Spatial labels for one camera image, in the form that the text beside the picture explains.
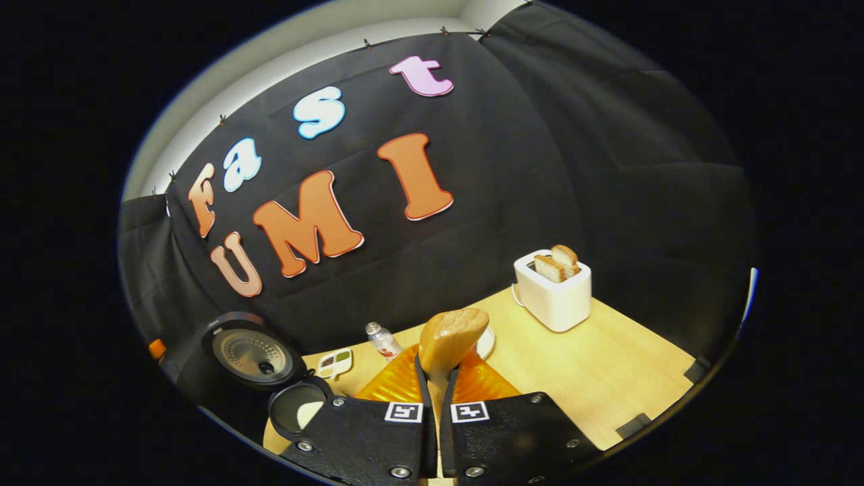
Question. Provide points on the small clear drink bottle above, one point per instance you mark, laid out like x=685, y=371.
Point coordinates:
x=383, y=344

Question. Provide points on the white toaster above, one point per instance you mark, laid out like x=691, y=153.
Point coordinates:
x=557, y=300

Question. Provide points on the black tape patch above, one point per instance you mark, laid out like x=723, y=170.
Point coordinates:
x=697, y=370
x=634, y=426

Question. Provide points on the dark grey rice cooker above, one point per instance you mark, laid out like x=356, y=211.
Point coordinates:
x=250, y=354

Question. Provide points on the white divided condiment dish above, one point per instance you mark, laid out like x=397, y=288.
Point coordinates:
x=334, y=364

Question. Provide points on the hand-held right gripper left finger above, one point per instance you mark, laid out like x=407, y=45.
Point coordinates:
x=371, y=439

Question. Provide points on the wooden spoon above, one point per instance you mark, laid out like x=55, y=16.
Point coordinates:
x=449, y=337

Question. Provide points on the white round plate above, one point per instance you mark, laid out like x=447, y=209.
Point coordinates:
x=487, y=344

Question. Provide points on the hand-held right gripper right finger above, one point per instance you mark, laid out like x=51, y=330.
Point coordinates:
x=513, y=439

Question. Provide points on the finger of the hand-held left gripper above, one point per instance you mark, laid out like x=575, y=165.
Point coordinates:
x=157, y=349

